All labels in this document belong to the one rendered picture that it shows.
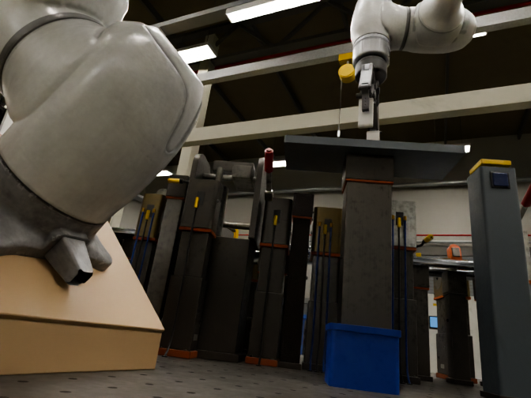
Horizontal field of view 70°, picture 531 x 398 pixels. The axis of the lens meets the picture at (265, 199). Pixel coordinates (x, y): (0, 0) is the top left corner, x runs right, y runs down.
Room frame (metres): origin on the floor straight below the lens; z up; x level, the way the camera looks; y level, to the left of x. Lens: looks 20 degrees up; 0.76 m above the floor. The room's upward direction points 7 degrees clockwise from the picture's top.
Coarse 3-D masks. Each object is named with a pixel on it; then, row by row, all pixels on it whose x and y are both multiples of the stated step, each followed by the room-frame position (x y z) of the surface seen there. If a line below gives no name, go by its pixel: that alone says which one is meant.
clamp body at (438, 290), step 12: (468, 288) 1.17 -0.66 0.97; (444, 300) 1.20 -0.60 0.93; (444, 312) 1.21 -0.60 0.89; (468, 312) 1.18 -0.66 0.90; (444, 324) 1.21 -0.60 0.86; (468, 324) 1.18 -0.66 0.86; (444, 336) 1.21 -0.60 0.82; (444, 348) 1.21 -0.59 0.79; (444, 360) 1.22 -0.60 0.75; (444, 372) 1.22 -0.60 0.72
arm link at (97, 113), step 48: (48, 48) 0.34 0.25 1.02; (96, 48) 0.33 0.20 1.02; (144, 48) 0.33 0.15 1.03; (48, 96) 0.35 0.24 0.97; (96, 96) 0.34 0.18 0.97; (144, 96) 0.34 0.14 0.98; (192, 96) 0.38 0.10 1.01; (0, 144) 0.38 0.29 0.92; (48, 144) 0.36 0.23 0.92; (96, 144) 0.36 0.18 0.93; (144, 144) 0.38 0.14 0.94; (48, 192) 0.38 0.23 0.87; (96, 192) 0.40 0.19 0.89
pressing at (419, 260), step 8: (120, 232) 1.06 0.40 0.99; (128, 232) 1.06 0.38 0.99; (256, 256) 1.20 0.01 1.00; (416, 264) 1.05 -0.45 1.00; (424, 264) 1.04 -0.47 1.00; (432, 264) 1.03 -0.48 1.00; (440, 264) 1.02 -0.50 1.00; (448, 264) 0.97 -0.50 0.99; (456, 264) 0.96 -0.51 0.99; (464, 264) 0.96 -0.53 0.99; (472, 264) 0.96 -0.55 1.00; (432, 272) 1.14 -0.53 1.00; (440, 272) 1.13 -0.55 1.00; (472, 272) 1.08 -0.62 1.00
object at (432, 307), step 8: (432, 296) 7.98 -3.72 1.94; (472, 296) 7.69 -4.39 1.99; (432, 304) 7.99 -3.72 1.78; (472, 304) 7.68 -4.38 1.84; (432, 312) 7.99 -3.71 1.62; (472, 312) 7.68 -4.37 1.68; (432, 320) 7.97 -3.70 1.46; (472, 320) 7.69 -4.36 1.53; (432, 328) 7.97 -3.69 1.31; (472, 328) 7.69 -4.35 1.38; (432, 336) 8.00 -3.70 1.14; (432, 344) 8.00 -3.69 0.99; (432, 352) 8.00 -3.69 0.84; (432, 360) 8.00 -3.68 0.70; (432, 368) 8.00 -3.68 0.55; (480, 368) 7.65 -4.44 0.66; (480, 376) 7.66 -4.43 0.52
